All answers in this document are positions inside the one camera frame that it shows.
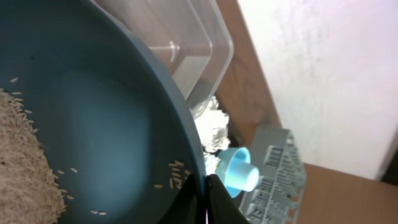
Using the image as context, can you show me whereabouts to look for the white paper napkin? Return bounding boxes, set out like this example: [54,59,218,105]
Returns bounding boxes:
[195,96,231,153]

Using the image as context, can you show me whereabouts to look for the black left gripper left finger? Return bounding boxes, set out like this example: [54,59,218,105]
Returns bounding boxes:
[158,174,202,224]

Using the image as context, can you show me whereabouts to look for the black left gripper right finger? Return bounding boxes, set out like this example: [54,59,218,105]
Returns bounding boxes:
[206,174,249,224]

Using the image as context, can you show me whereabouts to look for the yellow silver snack wrapper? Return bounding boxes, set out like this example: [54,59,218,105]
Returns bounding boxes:
[203,152,220,175]

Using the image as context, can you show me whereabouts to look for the dark blue plate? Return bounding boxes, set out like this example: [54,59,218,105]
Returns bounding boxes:
[1,0,206,224]

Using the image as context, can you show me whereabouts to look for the light blue cup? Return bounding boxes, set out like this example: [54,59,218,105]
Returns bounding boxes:
[226,161,259,192]

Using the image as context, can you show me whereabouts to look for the light blue bowl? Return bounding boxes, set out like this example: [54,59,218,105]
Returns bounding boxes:
[215,147,254,198]

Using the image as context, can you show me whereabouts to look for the grey dishwasher rack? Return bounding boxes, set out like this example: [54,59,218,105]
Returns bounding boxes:
[239,124,307,224]

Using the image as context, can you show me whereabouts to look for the clear plastic bin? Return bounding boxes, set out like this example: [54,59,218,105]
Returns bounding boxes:
[94,0,234,118]

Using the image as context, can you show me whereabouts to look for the pile of white rice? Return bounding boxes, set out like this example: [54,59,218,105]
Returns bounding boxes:
[1,89,66,224]

